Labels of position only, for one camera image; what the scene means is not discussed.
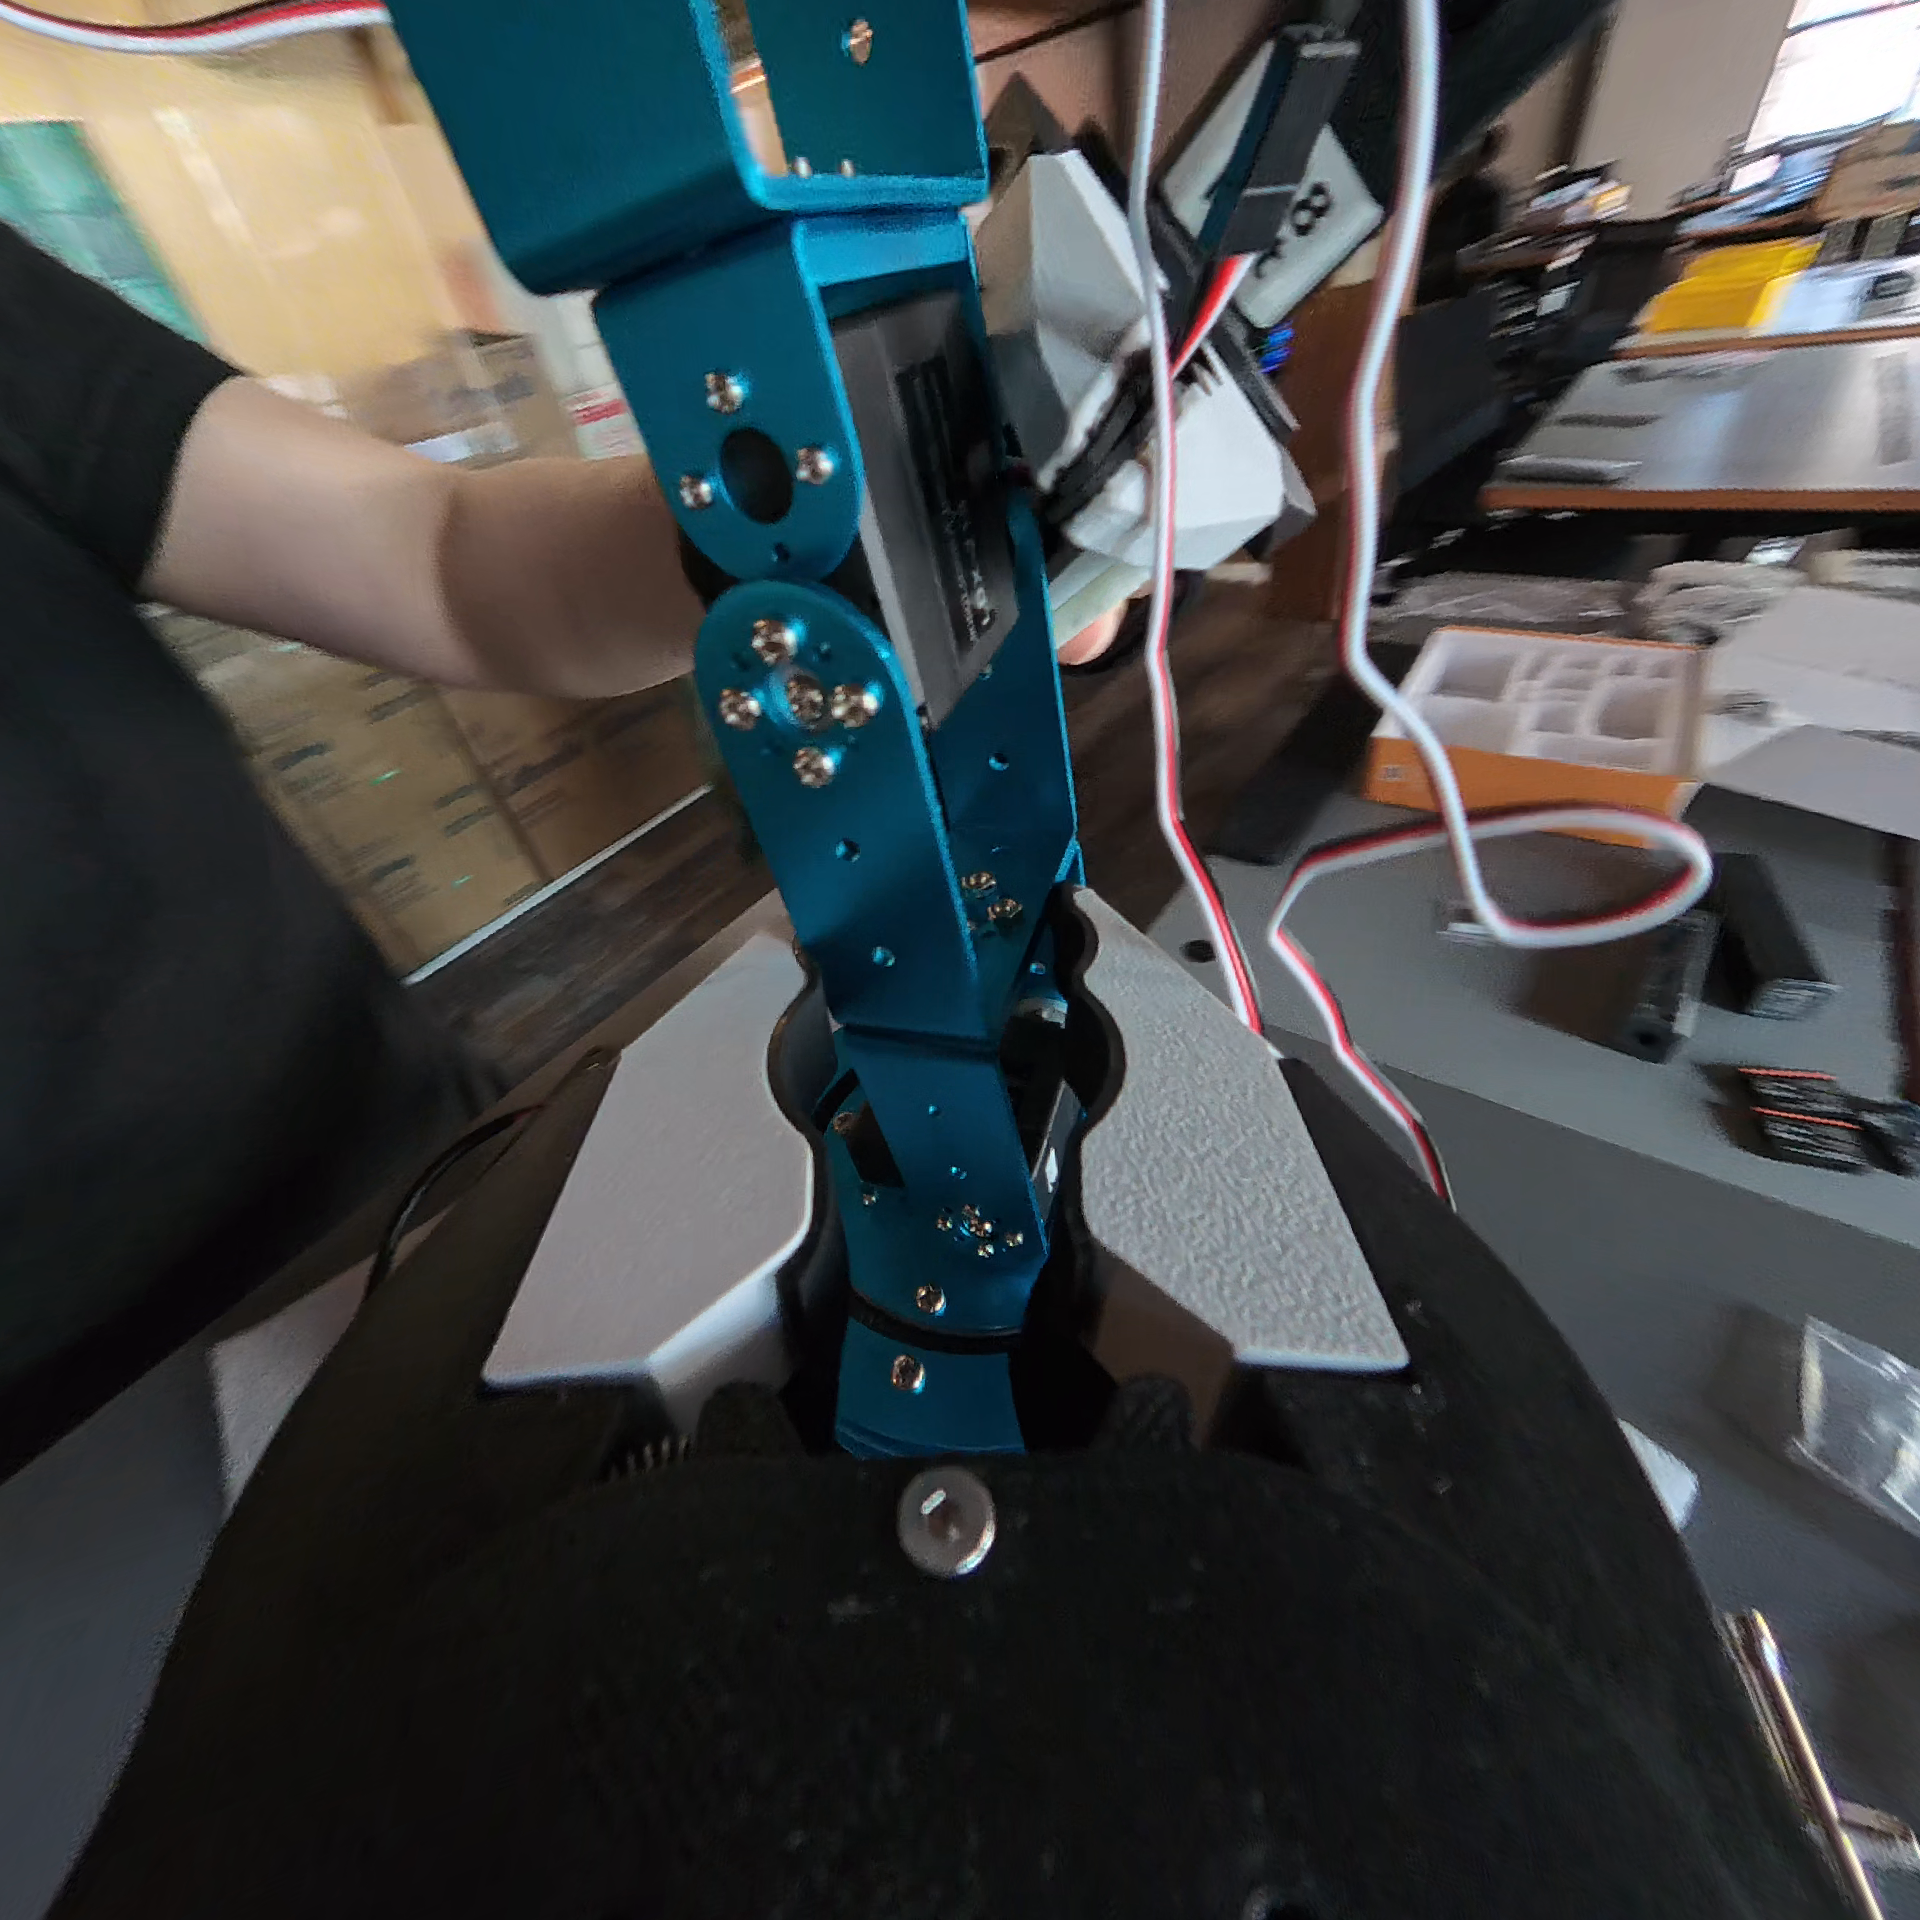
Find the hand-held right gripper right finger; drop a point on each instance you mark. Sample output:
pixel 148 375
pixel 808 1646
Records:
pixel 1246 1200

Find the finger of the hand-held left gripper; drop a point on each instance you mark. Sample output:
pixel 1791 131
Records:
pixel 1230 494
pixel 1066 257

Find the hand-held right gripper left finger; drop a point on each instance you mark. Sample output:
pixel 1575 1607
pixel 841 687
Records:
pixel 658 1200

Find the blue toy robot arm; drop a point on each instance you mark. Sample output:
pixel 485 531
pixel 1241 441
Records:
pixel 883 839

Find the person's left forearm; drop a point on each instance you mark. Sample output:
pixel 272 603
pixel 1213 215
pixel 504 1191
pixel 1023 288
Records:
pixel 420 557

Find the cluttered desk with wood edge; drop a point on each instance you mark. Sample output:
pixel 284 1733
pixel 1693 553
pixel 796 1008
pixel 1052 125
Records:
pixel 1693 437

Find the person's left hand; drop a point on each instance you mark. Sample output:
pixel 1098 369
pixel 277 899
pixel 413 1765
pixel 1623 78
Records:
pixel 1090 636

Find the yellow plastic bin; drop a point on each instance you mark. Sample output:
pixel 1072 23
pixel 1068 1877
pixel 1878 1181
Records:
pixel 1732 294

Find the orange box with foam insert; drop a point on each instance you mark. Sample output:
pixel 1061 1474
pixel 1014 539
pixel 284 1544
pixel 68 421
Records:
pixel 1530 781

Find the small black box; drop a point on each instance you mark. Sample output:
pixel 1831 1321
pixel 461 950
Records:
pixel 1725 959
pixel 1813 1118

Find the person's black clothing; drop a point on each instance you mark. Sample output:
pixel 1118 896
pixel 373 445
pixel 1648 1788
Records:
pixel 122 900

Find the white cardboard box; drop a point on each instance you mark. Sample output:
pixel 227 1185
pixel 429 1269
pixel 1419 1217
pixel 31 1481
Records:
pixel 1831 706

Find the pile of clear parts bags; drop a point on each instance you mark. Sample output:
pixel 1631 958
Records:
pixel 1858 1420

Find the silver metal tool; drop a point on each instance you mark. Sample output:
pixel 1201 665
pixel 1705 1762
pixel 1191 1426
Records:
pixel 1791 1757

